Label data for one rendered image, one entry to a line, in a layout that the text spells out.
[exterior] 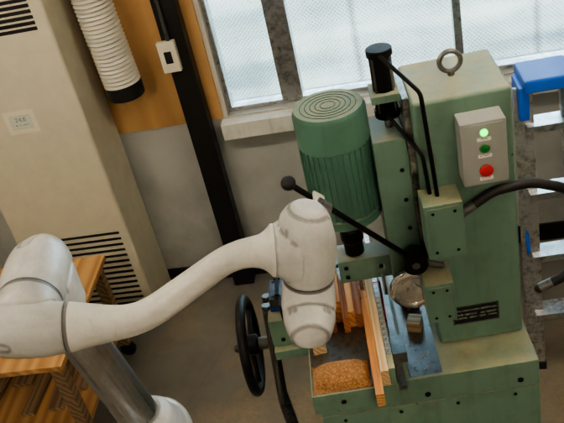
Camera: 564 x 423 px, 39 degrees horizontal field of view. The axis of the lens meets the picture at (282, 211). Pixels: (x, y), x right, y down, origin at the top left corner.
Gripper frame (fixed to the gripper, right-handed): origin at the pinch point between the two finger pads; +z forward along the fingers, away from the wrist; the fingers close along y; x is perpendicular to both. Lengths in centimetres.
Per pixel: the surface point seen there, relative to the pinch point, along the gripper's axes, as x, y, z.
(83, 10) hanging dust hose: 66, -40, 140
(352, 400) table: -32.6, -28.6, -18.2
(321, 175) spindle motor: 0.1, 8.7, 6.6
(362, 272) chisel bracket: -27.1, -11.8, 10.6
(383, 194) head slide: -15.7, 12.1, 7.1
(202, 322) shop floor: -43, -139, 124
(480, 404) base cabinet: -70, -21, -8
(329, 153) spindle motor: 2.3, 15.3, 5.4
